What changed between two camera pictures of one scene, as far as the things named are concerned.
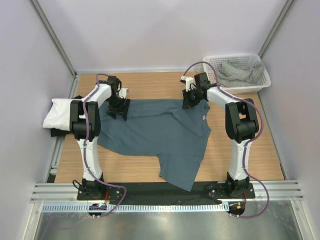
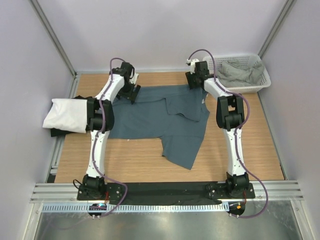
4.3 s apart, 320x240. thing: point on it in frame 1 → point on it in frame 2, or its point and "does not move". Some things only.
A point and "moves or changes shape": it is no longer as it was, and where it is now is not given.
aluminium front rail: [67, 192] does not move
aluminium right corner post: [284, 15] does not move
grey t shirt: [232, 73] does not move
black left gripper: [123, 110] → [120, 94]
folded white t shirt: [58, 117] does not move
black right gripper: [187, 104] → [189, 77]
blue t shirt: [160, 127] moves or changes shape
